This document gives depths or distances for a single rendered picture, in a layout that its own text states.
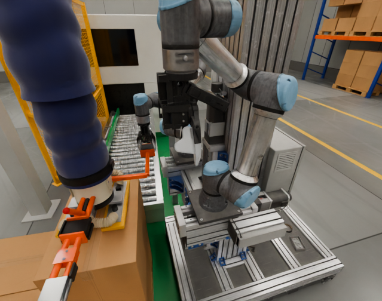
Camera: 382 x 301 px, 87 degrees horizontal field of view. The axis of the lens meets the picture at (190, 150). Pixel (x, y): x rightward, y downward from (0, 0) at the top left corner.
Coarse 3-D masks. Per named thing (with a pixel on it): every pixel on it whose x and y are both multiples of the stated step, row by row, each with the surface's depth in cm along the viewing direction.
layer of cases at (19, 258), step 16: (0, 240) 140; (16, 240) 140; (32, 240) 140; (48, 240) 140; (0, 256) 130; (16, 256) 130; (32, 256) 130; (0, 272) 121; (16, 272) 121; (32, 272) 121; (0, 288) 114; (16, 288) 114; (32, 288) 114
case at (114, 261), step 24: (96, 216) 107; (144, 216) 147; (96, 240) 95; (120, 240) 95; (144, 240) 129; (48, 264) 85; (96, 264) 85; (120, 264) 85; (144, 264) 116; (72, 288) 87; (96, 288) 91; (120, 288) 94; (144, 288) 104
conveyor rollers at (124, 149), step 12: (120, 120) 325; (132, 120) 322; (120, 132) 288; (132, 132) 285; (120, 144) 258; (132, 144) 255; (120, 156) 230; (132, 156) 231; (120, 168) 214; (132, 168) 211; (144, 168) 211; (144, 180) 195; (144, 192) 180
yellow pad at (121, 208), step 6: (126, 180) 118; (114, 186) 113; (120, 186) 110; (126, 186) 114; (126, 192) 110; (126, 198) 106; (114, 204) 102; (120, 204) 102; (126, 204) 103; (108, 210) 98; (114, 210) 97; (120, 210) 98; (126, 210) 101; (120, 216) 95; (120, 222) 93; (102, 228) 90; (108, 228) 90; (114, 228) 91; (120, 228) 92
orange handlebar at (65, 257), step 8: (112, 176) 102; (120, 176) 102; (128, 176) 102; (136, 176) 103; (144, 176) 104; (80, 200) 89; (80, 208) 85; (88, 208) 84; (64, 240) 72; (80, 240) 72; (64, 248) 69; (72, 248) 68; (56, 256) 66; (64, 256) 66; (72, 256) 66; (56, 264) 64; (64, 264) 67; (56, 272) 63; (64, 272) 63
